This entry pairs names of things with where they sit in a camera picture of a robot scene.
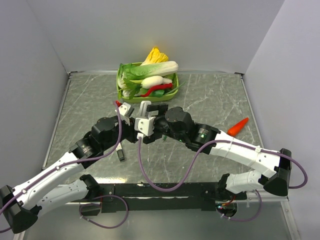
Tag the red chili pepper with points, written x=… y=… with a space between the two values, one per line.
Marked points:
x=157 y=87

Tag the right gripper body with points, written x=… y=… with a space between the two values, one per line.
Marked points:
x=161 y=125

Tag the small green bok choy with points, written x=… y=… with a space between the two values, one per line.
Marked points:
x=120 y=72

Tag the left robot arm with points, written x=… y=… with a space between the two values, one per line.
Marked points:
x=23 y=204

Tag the black remote control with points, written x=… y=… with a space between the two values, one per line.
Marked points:
x=120 y=153

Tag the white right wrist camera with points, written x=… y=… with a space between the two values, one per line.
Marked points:
x=144 y=126

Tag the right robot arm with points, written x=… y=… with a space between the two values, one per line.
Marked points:
x=270 y=169

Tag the green parsley sprig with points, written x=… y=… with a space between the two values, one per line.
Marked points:
x=128 y=88

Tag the white toy radish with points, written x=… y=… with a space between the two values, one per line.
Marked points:
x=152 y=81

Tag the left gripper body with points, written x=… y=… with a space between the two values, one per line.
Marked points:
x=128 y=131

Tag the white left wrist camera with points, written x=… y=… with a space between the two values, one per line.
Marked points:
x=124 y=112

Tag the black base bar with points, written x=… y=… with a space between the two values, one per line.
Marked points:
x=142 y=197

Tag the green plastic tray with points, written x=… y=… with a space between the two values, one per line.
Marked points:
x=158 y=95

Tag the long green napa cabbage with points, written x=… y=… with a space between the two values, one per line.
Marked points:
x=149 y=70

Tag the orange toy carrot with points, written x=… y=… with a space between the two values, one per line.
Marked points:
x=236 y=129

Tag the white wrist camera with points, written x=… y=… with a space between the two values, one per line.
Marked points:
x=144 y=126
x=124 y=112

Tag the yellow toy cabbage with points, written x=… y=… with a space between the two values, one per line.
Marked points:
x=155 y=56

